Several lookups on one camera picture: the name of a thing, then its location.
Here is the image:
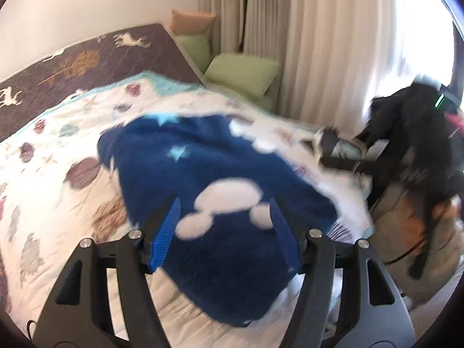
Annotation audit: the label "white shell print quilt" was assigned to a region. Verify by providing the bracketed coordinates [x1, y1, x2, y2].
[0, 70, 378, 348]

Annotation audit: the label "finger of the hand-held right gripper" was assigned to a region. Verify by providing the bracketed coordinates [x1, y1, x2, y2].
[318, 127, 372, 155]
[320, 155, 381, 176]

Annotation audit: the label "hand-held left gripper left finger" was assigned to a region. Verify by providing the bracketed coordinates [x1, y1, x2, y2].
[34, 196, 182, 348]

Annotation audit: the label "large green pillow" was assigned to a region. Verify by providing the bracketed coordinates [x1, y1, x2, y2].
[203, 52, 280, 99]

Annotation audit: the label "black hanging strap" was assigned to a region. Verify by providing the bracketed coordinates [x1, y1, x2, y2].
[408, 196, 441, 280]

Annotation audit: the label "black floor lamp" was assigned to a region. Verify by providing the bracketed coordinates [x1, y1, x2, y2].
[236, 0, 259, 53]

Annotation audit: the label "small green pillow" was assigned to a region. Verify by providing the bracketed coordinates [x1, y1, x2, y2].
[175, 34, 213, 75]

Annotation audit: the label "blue star print fleece garment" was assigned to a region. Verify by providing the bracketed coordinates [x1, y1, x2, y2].
[97, 114, 342, 329]

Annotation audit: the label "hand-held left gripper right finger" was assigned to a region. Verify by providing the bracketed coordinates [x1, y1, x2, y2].
[269, 196, 416, 348]

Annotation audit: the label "orange pillow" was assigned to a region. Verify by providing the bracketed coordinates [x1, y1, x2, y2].
[168, 9, 217, 37]

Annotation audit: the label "dark deer print bedspread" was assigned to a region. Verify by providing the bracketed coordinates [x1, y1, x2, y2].
[0, 23, 204, 143]

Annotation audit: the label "white pleated curtain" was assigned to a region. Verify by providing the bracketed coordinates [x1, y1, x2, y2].
[197, 0, 412, 136]

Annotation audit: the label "person's grey trousers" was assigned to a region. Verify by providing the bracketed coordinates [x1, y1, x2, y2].
[369, 179, 464, 303]

